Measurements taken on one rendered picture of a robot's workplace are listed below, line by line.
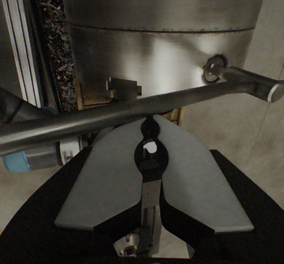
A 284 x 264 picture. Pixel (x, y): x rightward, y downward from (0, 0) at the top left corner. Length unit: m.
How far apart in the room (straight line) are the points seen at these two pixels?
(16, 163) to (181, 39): 0.38
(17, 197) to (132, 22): 2.21
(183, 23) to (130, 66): 0.08
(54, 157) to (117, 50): 0.27
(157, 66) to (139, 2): 0.07
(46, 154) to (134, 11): 0.32
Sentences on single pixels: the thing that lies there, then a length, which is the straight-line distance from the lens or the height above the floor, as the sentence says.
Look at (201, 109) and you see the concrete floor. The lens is 1.97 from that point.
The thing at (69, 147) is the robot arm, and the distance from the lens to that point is 0.43.
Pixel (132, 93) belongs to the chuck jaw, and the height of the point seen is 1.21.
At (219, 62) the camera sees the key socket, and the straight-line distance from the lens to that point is 0.28.
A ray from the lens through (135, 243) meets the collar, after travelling 0.72.
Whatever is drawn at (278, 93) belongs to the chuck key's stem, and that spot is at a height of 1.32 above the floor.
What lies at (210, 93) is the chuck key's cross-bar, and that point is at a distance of 0.16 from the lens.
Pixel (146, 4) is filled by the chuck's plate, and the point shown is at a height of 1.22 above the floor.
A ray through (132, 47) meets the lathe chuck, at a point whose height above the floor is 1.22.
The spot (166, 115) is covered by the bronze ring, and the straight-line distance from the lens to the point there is 0.41.
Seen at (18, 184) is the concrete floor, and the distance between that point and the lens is 2.20.
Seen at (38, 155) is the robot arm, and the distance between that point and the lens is 0.44.
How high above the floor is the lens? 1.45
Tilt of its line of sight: 55 degrees down
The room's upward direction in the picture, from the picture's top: 154 degrees clockwise
